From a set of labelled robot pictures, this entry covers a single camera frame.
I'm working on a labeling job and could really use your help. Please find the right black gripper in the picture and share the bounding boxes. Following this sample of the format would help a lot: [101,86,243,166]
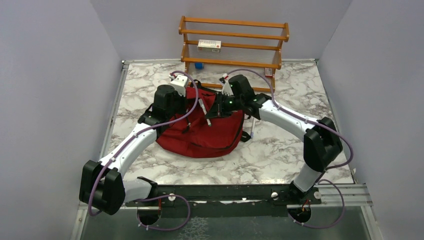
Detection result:
[206,91,244,119]

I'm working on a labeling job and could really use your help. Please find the grey pen green tip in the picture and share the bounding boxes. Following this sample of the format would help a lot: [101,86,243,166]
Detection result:
[198,99,212,127]

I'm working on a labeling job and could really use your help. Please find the red student backpack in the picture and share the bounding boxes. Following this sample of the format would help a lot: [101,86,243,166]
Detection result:
[156,80,251,159]

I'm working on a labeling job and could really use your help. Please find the clear pen blue cap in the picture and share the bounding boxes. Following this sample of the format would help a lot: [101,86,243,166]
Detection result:
[250,118,257,138]

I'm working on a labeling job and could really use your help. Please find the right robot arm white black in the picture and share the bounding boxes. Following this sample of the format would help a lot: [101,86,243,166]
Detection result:
[205,74,343,204]

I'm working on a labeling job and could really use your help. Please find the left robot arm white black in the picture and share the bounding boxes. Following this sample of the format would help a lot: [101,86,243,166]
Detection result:
[79,83,191,217]

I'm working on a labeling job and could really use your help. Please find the small blue cube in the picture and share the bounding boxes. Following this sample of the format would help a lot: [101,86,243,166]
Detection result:
[194,62,204,70]

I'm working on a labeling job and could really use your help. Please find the small red white box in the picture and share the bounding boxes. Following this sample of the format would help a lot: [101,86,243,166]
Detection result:
[264,67,274,78]

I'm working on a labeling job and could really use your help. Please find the wooden three-tier shelf rack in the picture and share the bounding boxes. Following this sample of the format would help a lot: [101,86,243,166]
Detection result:
[178,16,290,87]

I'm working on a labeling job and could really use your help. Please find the white box on shelf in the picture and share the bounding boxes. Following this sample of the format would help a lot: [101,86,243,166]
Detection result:
[197,39,222,53]

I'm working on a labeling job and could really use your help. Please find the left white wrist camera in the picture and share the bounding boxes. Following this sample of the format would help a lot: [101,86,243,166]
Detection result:
[169,74,190,97]

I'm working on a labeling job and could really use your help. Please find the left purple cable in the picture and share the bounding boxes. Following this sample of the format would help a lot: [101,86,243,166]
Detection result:
[87,70,200,232]

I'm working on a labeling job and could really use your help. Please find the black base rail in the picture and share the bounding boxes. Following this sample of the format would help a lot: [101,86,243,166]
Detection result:
[79,183,372,220]

